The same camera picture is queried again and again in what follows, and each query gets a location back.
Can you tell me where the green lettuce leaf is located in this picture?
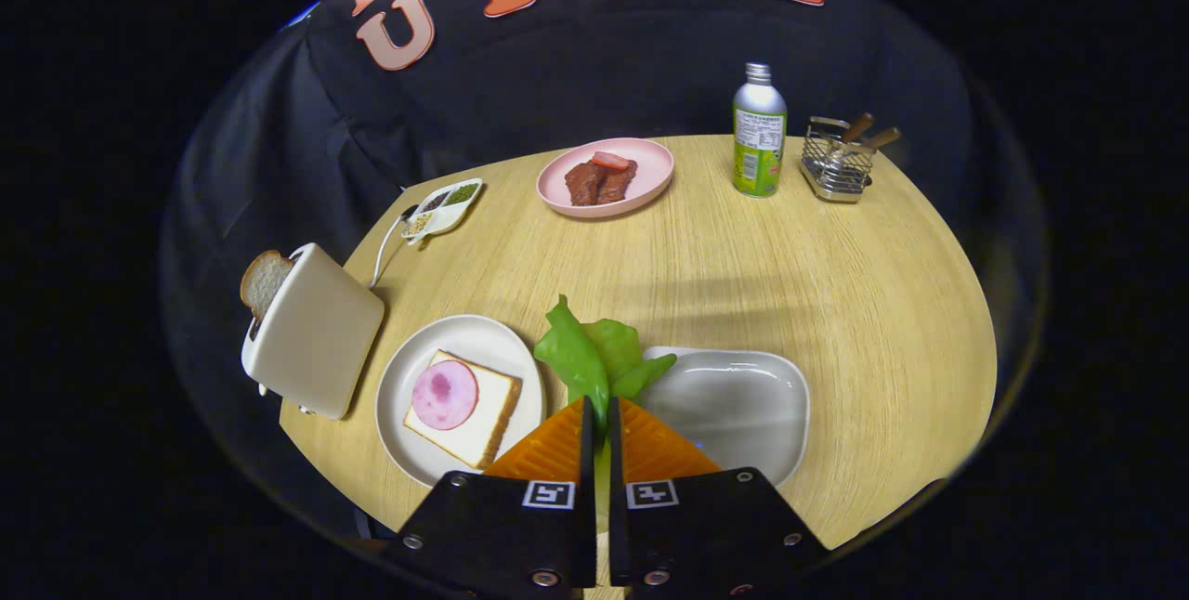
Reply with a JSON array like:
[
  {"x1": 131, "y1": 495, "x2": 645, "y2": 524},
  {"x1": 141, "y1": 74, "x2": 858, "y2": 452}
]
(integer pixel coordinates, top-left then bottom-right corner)
[{"x1": 533, "y1": 294, "x2": 679, "y2": 438}]

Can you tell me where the pink plate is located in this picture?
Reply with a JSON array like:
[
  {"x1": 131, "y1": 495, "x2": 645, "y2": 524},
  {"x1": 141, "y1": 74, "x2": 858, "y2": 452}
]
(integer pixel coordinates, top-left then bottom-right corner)
[{"x1": 536, "y1": 137, "x2": 675, "y2": 219}]

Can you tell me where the white power cable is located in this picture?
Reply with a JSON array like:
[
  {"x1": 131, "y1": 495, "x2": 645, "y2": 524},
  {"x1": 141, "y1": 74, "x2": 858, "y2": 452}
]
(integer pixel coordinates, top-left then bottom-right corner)
[{"x1": 370, "y1": 205, "x2": 419, "y2": 290}]

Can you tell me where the round white plate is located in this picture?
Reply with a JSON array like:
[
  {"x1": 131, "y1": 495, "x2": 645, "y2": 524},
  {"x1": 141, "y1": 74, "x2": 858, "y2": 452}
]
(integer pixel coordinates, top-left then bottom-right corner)
[{"x1": 375, "y1": 314, "x2": 546, "y2": 489}]

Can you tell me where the pink ham slice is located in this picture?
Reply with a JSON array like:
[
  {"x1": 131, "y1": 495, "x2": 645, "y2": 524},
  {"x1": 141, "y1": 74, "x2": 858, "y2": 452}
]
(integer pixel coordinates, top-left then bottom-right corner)
[{"x1": 411, "y1": 359, "x2": 480, "y2": 431}]

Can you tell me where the toasted bread slice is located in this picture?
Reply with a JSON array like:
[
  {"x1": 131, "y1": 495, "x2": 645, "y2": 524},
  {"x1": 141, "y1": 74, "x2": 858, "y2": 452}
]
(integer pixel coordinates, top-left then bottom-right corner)
[{"x1": 240, "y1": 250, "x2": 294, "y2": 322}]

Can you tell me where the white toaster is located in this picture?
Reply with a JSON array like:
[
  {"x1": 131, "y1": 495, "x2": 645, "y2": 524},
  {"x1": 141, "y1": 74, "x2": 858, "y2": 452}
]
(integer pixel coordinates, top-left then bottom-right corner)
[{"x1": 241, "y1": 242, "x2": 385, "y2": 421}]

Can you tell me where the white rounded rectangular plate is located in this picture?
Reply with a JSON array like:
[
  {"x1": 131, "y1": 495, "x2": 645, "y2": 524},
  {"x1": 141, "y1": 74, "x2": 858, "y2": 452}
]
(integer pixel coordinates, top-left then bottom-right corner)
[{"x1": 636, "y1": 346, "x2": 811, "y2": 488}]

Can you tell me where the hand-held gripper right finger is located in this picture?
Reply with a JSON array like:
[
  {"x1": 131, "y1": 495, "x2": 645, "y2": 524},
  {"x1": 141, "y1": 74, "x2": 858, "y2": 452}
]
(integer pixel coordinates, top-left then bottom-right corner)
[{"x1": 608, "y1": 396, "x2": 832, "y2": 600}]

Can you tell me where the white bread slice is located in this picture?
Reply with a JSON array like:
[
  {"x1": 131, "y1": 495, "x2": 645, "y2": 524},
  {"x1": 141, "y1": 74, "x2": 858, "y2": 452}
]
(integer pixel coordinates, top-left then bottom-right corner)
[{"x1": 402, "y1": 349, "x2": 524, "y2": 471}]

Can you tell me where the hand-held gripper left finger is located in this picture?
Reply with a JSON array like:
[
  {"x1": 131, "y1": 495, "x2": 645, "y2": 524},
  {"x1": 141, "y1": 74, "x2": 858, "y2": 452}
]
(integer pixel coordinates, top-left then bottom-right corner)
[{"x1": 383, "y1": 396, "x2": 597, "y2": 600}]

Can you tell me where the metal wire cutlery holder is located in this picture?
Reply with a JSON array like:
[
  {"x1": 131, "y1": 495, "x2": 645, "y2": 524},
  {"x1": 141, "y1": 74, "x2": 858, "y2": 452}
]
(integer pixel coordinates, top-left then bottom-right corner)
[{"x1": 800, "y1": 116, "x2": 877, "y2": 203}]

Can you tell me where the white divided seasoning dish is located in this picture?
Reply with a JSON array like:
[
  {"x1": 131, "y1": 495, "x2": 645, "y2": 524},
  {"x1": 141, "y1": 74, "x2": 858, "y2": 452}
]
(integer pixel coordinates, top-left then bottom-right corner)
[{"x1": 400, "y1": 177, "x2": 485, "y2": 246}]

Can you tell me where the silver bottle with green label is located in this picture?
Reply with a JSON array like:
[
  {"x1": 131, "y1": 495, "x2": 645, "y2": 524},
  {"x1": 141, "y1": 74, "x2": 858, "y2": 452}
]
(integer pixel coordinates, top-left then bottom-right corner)
[{"x1": 732, "y1": 62, "x2": 789, "y2": 199}]

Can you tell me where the black backdrop cloth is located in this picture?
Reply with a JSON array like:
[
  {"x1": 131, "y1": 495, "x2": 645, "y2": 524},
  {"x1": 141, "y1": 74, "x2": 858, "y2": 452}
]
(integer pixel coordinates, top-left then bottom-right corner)
[{"x1": 158, "y1": 0, "x2": 1051, "y2": 545}]

